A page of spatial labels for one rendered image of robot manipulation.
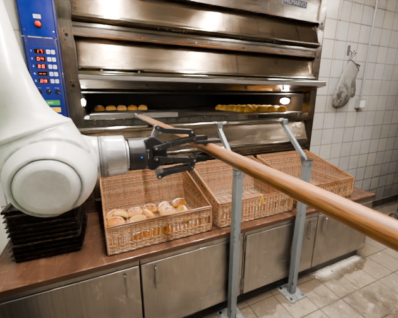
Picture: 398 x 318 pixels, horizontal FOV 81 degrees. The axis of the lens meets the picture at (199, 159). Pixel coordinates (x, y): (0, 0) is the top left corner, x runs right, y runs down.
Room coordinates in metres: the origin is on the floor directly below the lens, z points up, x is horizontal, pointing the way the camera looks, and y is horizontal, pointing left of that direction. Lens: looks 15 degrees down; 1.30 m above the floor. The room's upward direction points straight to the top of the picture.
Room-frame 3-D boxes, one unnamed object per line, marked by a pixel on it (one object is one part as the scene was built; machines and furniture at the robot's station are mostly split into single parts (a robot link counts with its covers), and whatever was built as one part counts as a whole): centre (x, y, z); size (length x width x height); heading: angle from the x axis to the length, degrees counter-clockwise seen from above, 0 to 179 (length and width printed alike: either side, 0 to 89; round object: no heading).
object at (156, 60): (1.75, -0.15, 1.54); 1.79 x 0.11 x 0.19; 114
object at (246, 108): (2.39, -0.50, 1.21); 0.61 x 0.48 x 0.06; 24
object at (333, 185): (1.75, -0.81, 0.72); 0.56 x 0.49 x 0.28; 114
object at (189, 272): (1.44, -0.16, 0.29); 2.42 x 0.56 x 0.58; 114
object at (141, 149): (0.54, 0.12, 1.18); 0.09 x 0.07 x 0.08; 114
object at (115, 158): (0.51, 0.19, 1.18); 0.09 x 0.06 x 0.09; 24
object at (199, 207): (1.27, 0.27, 0.72); 0.56 x 0.49 x 0.28; 114
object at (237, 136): (1.75, -0.15, 1.02); 1.79 x 0.11 x 0.19; 114
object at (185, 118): (1.77, -0.14, 1.16); 1.80 x 0.06 x 0.04; 114
